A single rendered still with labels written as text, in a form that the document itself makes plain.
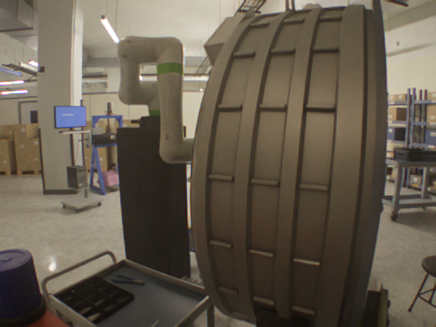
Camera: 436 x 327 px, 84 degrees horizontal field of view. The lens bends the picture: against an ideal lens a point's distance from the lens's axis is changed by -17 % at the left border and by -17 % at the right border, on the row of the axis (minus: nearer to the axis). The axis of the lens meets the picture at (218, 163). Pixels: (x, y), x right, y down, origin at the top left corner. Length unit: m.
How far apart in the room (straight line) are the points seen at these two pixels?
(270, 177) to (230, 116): 0.19
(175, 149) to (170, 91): 0.23
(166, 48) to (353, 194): 0.91
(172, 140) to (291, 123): 0.59
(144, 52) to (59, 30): 4.96
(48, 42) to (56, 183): 2.71
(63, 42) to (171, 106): 4.98
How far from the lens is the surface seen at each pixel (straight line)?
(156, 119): 1.57
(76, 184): 4.82
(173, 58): 1.21
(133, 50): 1.21
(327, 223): 0.65
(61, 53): 5.98
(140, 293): 1.32
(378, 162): 0.60
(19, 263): 0.68
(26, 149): 8.68
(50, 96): 5.93
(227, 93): 0.78
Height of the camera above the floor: 1.39
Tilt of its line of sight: 9 degrees down
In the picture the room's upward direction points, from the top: straight up
